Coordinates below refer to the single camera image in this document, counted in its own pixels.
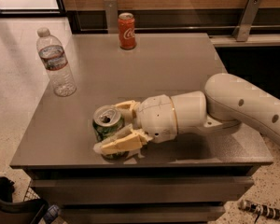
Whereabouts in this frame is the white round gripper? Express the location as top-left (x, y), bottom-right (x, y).
top-left (93, 95), bottom-right (177, 155)

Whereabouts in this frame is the green soda can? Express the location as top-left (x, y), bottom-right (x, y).
top-left (91, 105), bottom-right (129, 161)

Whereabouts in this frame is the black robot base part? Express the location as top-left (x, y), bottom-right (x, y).
top-left (0, 176), bottom-right (49, 224)

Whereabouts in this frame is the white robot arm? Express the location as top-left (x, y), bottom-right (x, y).
top-left (92, 74), bottom-right (280, 157)

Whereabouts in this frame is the red coke can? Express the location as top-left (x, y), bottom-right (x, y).
top-left (118, 12), bottom-right (136, 49)

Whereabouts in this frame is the grey cabinet with drawers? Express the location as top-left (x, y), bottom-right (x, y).
top-left (11, 34), bottom-right (273, 224)

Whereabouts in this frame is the clear plastic water bottle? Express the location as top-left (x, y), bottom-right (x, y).
top-left (36, 27), bottom-right (77, 97)

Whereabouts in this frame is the blue round cap object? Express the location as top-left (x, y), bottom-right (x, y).
top-left (43, 205), bottom-right (60, 224)

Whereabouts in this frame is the left metal wall bracket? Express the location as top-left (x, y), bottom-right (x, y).
top-left (104, 0), bottom-right (118, 34)

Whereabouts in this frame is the metal wall bracket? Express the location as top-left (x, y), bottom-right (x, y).
top-left (232, 0), bottom-right (262, 42)
top-left (104, 0), bottom-right (118, 34)

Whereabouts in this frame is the black white striped cable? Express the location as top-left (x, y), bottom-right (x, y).
top-left (237, 199), bottom-right (280, 223)

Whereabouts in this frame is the right metal wall bracket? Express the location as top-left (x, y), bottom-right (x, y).
top-left (232, 0), bottom-right (262, 42)

